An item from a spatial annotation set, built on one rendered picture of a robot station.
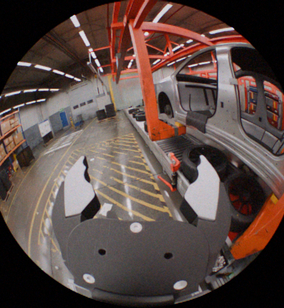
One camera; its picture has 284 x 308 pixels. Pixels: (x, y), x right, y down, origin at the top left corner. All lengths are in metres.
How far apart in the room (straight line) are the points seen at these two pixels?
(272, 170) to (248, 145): 0.36
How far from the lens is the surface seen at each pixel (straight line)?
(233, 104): 1.12
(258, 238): 0.67
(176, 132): 1.95
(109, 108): 7.58
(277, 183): 1.07
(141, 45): 1.88
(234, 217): 1.02
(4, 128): 10.12
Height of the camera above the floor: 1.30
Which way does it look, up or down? 30 degrees down
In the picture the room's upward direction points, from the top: 10 degrees counter-clockwise
